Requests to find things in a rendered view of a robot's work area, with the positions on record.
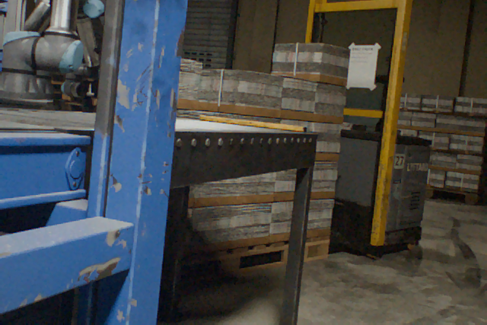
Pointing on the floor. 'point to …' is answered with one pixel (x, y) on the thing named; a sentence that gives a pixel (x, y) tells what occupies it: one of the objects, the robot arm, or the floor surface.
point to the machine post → (136, 130)
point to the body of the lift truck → (412, 173)
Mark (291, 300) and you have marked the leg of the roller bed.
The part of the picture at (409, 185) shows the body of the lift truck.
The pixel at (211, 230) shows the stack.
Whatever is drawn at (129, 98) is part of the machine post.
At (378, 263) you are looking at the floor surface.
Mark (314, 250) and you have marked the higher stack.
